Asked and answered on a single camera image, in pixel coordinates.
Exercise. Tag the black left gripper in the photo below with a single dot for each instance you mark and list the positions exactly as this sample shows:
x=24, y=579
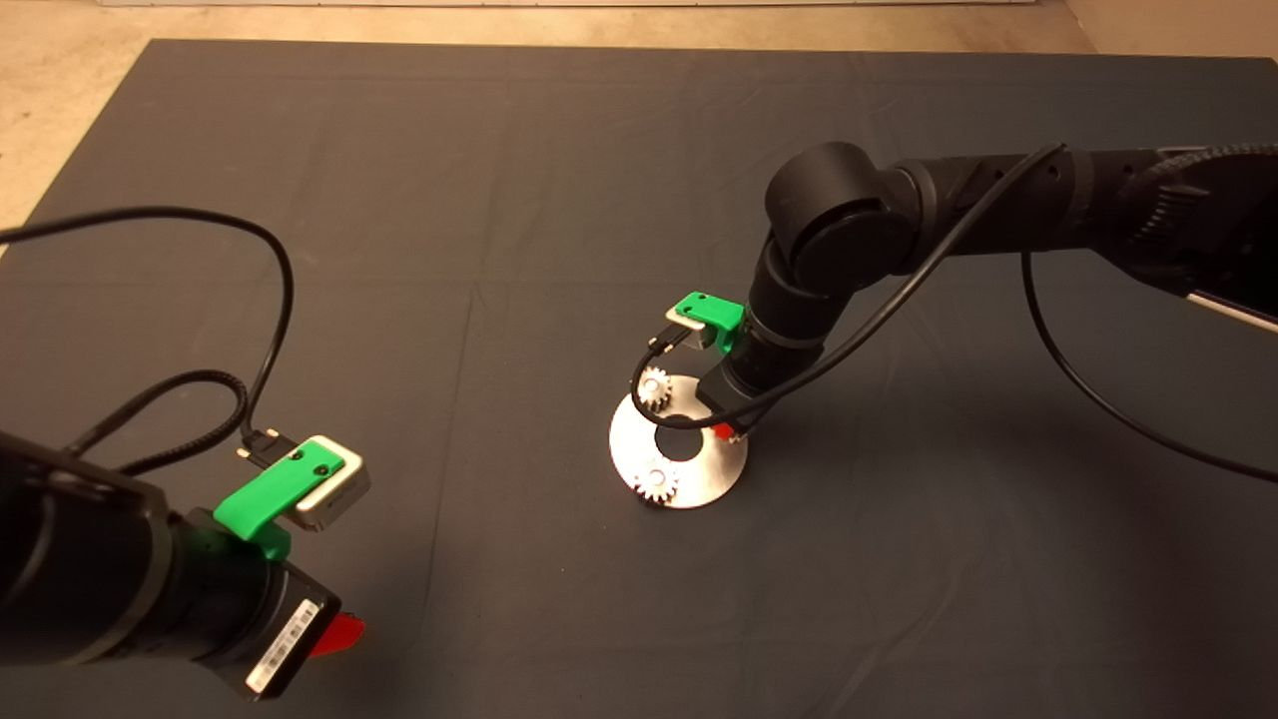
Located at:
x=285, y=629

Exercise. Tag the gripper green camera mount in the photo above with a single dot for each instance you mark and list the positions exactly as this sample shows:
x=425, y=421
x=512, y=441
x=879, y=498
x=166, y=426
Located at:
x=270, y=494
x=714, y=312

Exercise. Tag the right gripper green camera mount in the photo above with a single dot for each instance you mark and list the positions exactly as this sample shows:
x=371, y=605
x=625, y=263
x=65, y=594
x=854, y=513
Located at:
x=714, y=312

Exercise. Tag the left gripper silver camera box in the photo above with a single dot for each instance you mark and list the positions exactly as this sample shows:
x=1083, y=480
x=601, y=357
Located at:
x=344, y=489

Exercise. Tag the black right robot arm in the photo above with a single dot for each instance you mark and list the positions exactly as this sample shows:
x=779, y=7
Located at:
x=849, y=220

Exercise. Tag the dark grey table cloth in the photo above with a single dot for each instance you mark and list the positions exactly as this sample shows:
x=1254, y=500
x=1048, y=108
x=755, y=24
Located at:
x=499, y=150

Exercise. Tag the right gripper silver camera box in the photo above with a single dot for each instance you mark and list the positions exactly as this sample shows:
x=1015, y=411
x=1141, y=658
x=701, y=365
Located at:
x=694, y=332

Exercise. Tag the left gripper green camera mount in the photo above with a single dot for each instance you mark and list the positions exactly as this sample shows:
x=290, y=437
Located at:
x=270, y=494

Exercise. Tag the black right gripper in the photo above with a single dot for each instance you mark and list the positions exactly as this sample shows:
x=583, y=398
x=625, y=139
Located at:
x=739, y=394

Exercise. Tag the bright steel planetary gear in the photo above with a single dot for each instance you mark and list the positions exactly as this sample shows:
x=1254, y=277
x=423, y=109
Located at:
x=654, y=394
x=646, y=489

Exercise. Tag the round metal carrier plate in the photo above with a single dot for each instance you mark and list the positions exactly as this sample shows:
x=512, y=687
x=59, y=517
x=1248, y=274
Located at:
x=699, y=479

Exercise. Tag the gripper silver camera box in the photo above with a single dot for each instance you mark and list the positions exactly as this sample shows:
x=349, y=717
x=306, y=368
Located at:
x=344, y=489
x=694, y=332

